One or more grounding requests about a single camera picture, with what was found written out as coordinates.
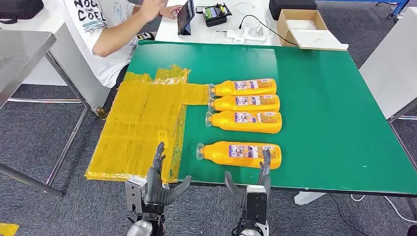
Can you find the blue metal frame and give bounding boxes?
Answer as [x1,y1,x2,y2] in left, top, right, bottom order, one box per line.
[319,0,411,19]

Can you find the white cable loop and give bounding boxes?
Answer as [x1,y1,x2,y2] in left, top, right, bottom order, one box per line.
[233,1,256,14]

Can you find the black bag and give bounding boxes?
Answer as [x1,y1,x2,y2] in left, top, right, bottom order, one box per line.
[0,0,45,24]

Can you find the black label printer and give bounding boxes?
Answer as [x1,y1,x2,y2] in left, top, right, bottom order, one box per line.
[202,3,233,28]

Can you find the yellow floor tape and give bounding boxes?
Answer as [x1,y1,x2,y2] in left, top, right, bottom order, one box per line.
[0,223,20,236]

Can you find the white power strip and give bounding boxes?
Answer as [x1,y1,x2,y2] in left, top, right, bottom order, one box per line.
[226,28,268,43]

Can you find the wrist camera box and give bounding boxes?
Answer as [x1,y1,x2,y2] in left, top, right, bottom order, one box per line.
[246,185,268,225]
[124,176,147,213]

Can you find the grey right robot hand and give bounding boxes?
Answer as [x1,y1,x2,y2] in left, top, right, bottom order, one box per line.
[224,149,272,209]

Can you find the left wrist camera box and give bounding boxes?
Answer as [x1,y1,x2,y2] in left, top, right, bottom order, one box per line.
[124,176,147,213]

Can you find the black tablet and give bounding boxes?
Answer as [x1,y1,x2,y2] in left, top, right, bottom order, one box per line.
[177,0,196,36]

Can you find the black case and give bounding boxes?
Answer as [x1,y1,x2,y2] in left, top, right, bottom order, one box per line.
[268,0,317,21]

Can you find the person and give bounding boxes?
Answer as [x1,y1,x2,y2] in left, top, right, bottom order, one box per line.
[63,0,184,89]

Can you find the white foam insert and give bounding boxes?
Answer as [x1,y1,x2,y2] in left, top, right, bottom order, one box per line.
[286,19,318,30]

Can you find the cardboard box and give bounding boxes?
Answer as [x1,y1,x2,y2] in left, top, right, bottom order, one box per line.
[277,9,349,52]

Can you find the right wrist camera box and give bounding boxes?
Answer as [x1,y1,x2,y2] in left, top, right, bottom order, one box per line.
[246,185,268,225]

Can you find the steel table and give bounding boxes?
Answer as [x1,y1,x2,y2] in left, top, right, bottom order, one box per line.
[0,29,90,198]

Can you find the white side table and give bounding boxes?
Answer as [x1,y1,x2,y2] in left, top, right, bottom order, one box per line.
[358,6,417,124]

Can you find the orange detergent bottle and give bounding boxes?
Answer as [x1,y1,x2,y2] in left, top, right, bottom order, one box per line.
[196,141,282,170]
[205,111,283,135]
[208,78,277,97]
[208,94,280,113]

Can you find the white table foot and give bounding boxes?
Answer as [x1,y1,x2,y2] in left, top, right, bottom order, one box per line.
[294,191,327,206]

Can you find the person's left hand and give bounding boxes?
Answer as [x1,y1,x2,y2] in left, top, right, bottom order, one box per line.
[159,4,184,20]

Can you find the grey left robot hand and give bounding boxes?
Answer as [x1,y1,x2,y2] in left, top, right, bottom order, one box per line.
[143,142,193,214]

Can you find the yellow taped sheet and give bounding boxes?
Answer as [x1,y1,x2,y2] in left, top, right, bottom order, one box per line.
[85,65,211,184]

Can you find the white floor cable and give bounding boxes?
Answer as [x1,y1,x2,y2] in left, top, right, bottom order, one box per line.
[350,194,417,224]

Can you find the black floor cable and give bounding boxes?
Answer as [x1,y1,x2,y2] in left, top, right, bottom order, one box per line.
[327,194,369,236]

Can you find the white desk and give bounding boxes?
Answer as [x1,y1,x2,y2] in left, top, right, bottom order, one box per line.
[0,0,112,108]

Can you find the person's right hand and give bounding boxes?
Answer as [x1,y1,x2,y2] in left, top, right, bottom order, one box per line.
[139,0,168,23]

